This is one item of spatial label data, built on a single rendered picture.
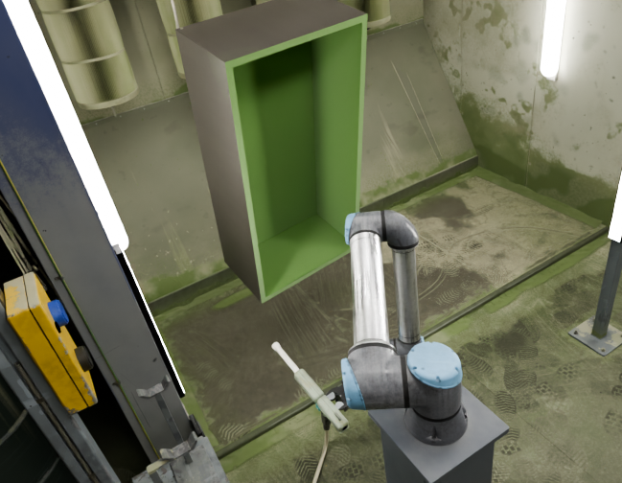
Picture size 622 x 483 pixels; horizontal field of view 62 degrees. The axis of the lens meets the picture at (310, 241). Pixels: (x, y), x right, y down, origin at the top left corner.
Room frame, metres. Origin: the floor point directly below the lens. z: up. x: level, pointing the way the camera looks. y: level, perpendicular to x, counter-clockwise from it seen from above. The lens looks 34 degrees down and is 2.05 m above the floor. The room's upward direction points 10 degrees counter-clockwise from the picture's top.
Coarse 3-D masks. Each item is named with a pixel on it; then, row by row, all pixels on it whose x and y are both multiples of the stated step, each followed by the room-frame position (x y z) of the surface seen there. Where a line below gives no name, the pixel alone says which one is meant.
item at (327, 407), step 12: (276, 348) 1.64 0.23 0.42; (288, 360) 1.57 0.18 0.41; (300, 372) 1.50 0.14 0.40; (300, 384) 1.47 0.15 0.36; (312, 384) 1.44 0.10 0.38; (312, 396) 1.39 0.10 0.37; (324, 396) 1.39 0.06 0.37; (324, 408) 1.33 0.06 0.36; (336, 408) 1.33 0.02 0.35; (324, 420) 1.36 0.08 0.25; (336, 420) 1.28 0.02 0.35
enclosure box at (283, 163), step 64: (320, 0) 2.17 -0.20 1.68; (192, 64) 1.94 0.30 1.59; (256, 64) 2.20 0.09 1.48; (320, 64) 2.30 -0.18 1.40; (256, 128) 2.23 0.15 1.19; (320, 128) 2.37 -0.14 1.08; (256, 192) 2.27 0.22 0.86; (320, 192) 2.45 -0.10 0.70; (256, 256) 1.86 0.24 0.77; (320, 256) 2.18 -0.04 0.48
